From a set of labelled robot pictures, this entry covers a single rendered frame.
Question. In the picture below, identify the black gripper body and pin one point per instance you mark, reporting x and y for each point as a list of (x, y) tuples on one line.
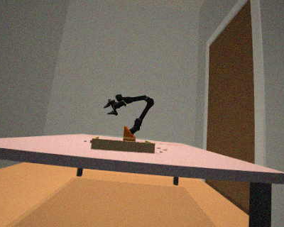
[(114, 106)]

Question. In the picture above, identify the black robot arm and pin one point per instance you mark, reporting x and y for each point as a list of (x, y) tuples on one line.
[(128, 100)]

